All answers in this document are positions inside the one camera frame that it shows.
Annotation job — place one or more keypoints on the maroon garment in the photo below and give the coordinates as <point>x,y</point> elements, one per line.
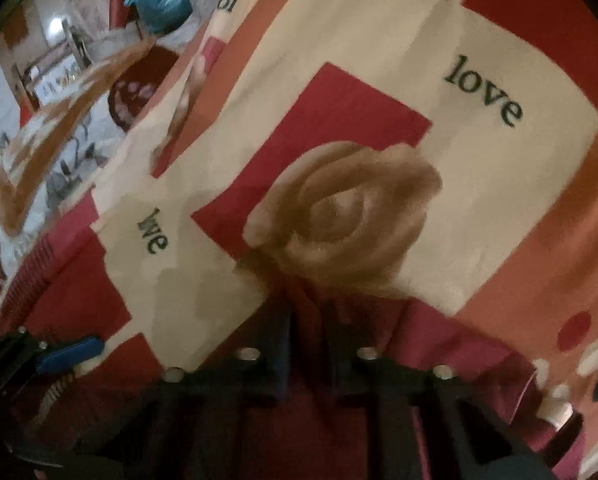
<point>429,340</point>

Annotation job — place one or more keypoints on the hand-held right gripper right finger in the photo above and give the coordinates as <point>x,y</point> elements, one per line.
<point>338,355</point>

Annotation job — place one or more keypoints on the rose print checked blanket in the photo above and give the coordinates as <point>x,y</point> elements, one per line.
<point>379,110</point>

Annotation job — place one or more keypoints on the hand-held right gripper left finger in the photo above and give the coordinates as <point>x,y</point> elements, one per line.
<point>280,355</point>

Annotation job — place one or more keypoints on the brown and white patterned cloth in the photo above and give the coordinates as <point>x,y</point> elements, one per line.
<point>74,105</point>

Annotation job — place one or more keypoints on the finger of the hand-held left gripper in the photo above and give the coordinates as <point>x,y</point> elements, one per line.
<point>71,354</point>

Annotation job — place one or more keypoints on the dark red flowered cushion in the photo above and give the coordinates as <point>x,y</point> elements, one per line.
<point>139,90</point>

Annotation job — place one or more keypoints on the wooden rack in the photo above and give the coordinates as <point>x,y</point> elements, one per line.
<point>39,67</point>

